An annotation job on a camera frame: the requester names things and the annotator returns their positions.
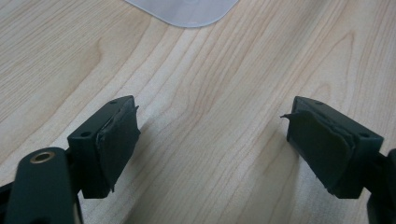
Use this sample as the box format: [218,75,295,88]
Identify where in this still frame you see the clear plastic storage box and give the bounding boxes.
[124,0,239,29]

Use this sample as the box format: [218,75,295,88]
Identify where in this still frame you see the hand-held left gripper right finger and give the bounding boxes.
[280,95,385,200]

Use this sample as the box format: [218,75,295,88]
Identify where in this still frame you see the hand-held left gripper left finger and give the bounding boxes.
[66,95,141,200]

